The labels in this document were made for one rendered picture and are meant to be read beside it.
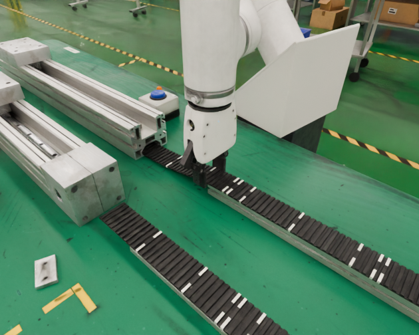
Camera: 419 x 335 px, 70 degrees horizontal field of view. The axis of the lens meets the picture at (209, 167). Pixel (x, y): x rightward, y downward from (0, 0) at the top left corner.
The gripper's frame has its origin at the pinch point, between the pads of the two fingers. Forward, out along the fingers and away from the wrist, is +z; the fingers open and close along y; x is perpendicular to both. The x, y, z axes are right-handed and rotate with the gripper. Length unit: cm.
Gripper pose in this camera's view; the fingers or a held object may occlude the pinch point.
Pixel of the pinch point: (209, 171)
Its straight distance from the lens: 60.4
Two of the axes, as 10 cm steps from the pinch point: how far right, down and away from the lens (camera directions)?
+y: 6.7, -4.6, 5.9
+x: -7.4, -4.1, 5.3
